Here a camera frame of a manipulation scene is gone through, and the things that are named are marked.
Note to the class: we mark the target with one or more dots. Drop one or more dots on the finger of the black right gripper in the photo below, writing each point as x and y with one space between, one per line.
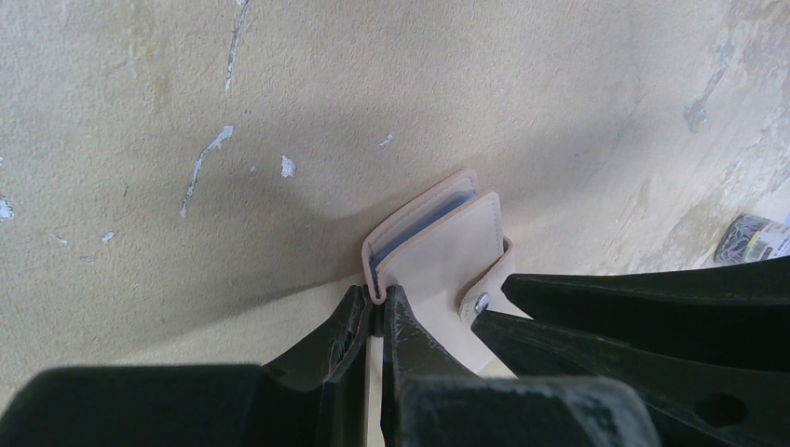
690 403
734 316

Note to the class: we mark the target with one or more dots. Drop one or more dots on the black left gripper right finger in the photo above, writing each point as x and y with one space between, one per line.
431 399

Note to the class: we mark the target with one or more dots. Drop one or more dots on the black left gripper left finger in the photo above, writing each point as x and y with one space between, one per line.
313 394

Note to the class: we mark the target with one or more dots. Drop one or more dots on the beige leather card holder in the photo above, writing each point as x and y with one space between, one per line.
447 250

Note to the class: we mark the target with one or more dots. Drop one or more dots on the small white jar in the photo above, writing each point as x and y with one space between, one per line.
751 238

